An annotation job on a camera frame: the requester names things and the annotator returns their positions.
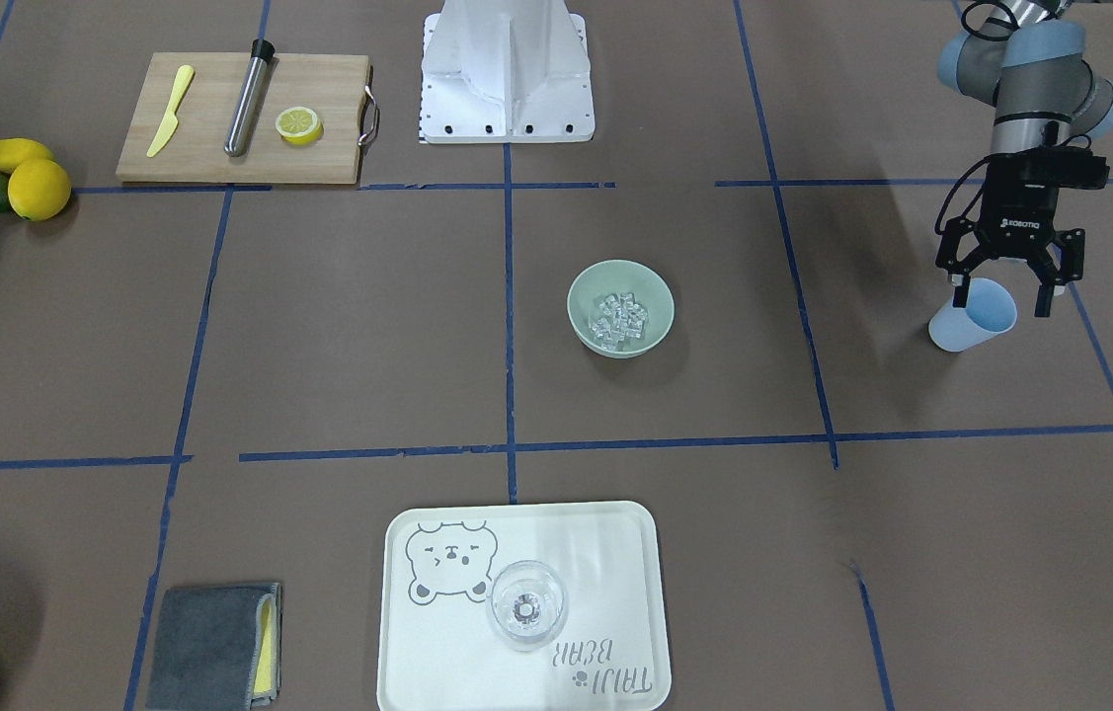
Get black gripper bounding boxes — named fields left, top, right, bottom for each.
left=935, top=148, right=1110, bottom=318

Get light blue plastic cup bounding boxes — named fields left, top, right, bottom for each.
left=927, top=278, right=1018, bottom=353

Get green bowl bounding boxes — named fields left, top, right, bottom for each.
left=567, top=260, right=676, bottom=358

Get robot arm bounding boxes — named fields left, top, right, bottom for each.
left=934, top=1, right=1113, bottom=318

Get ice cubes in green bowl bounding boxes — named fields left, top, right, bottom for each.
left=588, top=292, right=650, bottom=353

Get clear wine glass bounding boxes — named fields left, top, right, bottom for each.
left=487, top=561, right=570, bottom=653

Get white bear tray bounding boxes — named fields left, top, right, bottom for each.
left=376, top=501, right=673, bottom=710

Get yellow lemon half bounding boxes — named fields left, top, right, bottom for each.
left=275, top=107, right=323, bottom=147

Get steel muddler rod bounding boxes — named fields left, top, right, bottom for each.
left=223, top=38, right=276, bottom=158

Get wooden cutting board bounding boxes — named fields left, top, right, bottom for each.
left=117, top=52, right=372, bottom=185

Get yellow plastic knife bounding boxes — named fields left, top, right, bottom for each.
left=145, top=65, right=196, bottom=158

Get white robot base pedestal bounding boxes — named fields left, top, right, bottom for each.
left=418, top=1, right=595, bottom=145

